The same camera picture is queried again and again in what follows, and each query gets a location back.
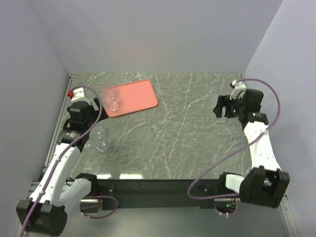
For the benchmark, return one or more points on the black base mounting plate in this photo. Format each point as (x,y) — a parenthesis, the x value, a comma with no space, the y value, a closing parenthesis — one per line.
(142,193)

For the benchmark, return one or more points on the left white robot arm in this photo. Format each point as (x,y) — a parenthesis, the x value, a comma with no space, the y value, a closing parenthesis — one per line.
(46,210)

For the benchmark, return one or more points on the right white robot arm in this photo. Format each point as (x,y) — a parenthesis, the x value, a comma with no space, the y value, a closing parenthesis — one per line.
(266,183)

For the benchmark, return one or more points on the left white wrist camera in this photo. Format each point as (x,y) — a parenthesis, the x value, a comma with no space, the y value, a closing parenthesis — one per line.
(77,95)

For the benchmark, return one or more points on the salmon pink plastic tray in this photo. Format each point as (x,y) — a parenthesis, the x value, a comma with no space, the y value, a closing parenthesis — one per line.
(133,97)

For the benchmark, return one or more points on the aluminium frame rail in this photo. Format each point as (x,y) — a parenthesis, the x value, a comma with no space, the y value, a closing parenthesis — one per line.
(33,187)

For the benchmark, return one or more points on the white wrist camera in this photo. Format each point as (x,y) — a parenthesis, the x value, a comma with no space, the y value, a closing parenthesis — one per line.
(77,95)
(238,91)

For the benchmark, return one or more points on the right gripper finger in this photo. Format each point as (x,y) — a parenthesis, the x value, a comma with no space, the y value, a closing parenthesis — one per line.
(218,110)
(224,101)

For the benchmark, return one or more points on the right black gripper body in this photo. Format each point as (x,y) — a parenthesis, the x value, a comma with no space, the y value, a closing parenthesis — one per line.
(234,110)

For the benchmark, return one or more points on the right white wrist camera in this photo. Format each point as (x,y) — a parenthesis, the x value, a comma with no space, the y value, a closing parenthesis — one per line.
(238,91)

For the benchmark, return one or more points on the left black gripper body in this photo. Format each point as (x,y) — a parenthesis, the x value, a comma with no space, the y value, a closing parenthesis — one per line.
(93,115)

